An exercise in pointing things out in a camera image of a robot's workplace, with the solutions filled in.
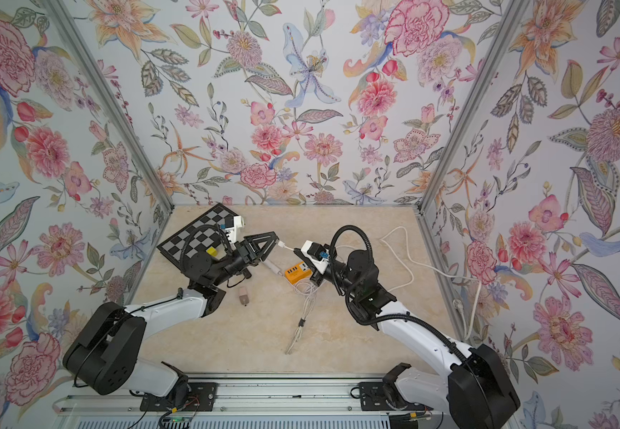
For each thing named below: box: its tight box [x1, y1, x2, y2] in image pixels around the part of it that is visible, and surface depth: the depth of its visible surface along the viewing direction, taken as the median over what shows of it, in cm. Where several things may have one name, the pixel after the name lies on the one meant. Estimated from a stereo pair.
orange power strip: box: [284, 260, 313, 286], surface depth 99 cm
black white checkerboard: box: [156, 201, 240, 270], surface depth 109 cm
